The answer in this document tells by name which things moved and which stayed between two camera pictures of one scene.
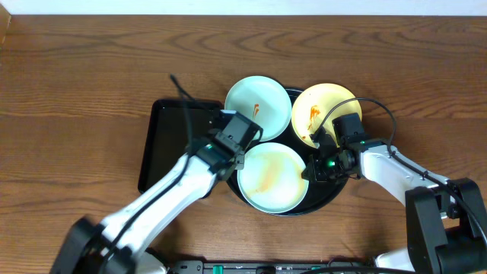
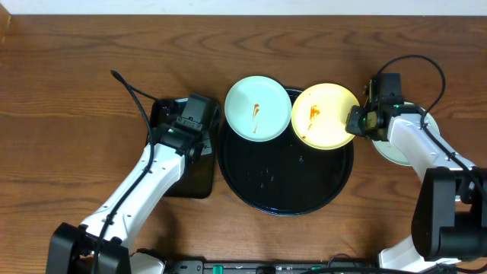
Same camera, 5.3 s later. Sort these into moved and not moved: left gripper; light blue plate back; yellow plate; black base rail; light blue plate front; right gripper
Moved: right gripper; left gripper; light blue plate front
Not moved: light blue plate back; yellow plate; black base rail
